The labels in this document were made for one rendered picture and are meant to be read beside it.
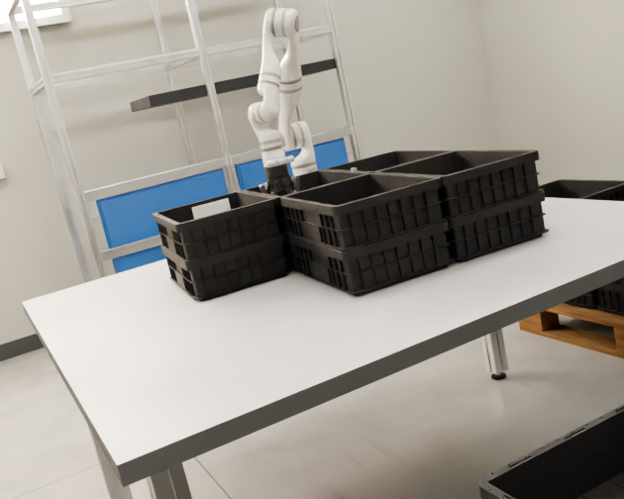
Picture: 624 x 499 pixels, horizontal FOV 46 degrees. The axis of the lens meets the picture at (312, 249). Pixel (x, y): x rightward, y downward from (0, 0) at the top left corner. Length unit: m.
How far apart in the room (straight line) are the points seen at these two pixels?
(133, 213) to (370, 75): 2.36
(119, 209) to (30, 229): 0.96
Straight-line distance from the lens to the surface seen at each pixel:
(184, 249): 2.06
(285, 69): 2.54
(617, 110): 5.45
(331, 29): 4.53
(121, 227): 4.05
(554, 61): 5.77
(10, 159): 4.83
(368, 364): 1.38
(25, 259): 4.87
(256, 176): 4.26
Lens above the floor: 1.21
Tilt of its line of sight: 12 degrees down
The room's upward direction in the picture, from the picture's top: 12 degrees counter-clockwise
